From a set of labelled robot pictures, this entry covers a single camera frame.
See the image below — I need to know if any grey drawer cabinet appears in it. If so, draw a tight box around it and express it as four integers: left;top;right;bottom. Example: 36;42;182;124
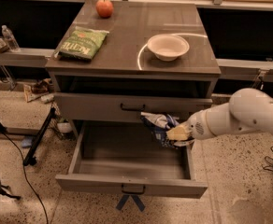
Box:
46;1;221;133

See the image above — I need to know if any black cable on floor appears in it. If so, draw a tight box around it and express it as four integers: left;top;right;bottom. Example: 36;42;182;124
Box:
0;131;50;224

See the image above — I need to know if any green Kettle chip bag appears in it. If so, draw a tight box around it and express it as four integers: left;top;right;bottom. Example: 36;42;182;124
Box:
55;26;109;61

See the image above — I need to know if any white bowl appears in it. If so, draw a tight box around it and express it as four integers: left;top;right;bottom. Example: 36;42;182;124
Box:
147;35;190;62

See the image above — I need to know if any closed top drawer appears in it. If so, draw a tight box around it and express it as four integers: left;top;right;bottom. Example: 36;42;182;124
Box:
55;92;212;122

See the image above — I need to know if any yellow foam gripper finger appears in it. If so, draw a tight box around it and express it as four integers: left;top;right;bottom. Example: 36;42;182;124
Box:
166;124;191;141

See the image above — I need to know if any black tripod leg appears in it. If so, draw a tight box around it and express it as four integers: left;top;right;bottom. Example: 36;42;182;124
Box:
22;107;55;166

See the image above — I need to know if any small white cup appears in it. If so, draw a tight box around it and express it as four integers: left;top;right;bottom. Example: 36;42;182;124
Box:
57;122;72;133

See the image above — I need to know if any blue tape cross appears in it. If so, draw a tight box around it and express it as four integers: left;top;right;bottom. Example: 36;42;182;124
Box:
116;194;145;212

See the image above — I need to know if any blue chip bag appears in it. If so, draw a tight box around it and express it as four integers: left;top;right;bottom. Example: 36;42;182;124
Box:
139;111;195;149

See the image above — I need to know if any grey side shelf left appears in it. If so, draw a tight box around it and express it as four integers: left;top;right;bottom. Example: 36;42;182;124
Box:
0;48;53;68

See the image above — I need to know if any crumpled wrapper on floor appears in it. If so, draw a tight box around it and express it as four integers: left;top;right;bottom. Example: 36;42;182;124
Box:
23;78;53;103

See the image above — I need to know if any clear water bottle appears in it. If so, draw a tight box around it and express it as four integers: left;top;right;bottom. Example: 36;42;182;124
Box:
2;25;21;52

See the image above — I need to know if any open middle drawer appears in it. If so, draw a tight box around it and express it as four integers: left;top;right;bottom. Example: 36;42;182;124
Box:
56;121;208;198

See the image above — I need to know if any red apple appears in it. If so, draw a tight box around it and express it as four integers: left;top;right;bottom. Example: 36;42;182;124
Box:
95;0;114;18

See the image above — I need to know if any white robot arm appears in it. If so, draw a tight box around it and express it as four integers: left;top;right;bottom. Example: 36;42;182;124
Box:
166;88;273;141

